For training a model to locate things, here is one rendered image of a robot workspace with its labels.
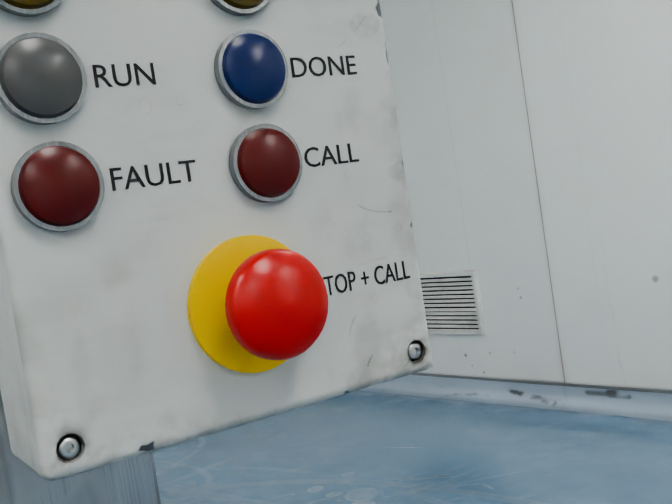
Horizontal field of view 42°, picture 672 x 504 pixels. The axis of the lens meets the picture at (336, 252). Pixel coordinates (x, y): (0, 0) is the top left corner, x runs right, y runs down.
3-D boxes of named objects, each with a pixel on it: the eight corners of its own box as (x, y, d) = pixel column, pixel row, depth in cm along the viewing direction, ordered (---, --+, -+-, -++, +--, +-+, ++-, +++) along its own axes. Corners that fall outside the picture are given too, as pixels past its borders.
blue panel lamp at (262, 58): (296, 100, 33) (285, 29, 33) (232, 105, 32) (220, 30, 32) (285, 104, 34) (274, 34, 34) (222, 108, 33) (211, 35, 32)
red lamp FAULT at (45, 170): (111, 220, 29) (97, 139, 29) (27, 232, 28) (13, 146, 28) (103, 222, 30) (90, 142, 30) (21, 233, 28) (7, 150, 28)
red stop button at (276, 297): (345, 348, 32) (329, 239, 31) (249, 373, 29) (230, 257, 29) (284, 342, 35) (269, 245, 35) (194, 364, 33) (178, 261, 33)
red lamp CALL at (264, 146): (310, 193, 34) (299, 122, 33) (247, 201, 32) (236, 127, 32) (299, 195, 34) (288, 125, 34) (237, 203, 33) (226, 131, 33)
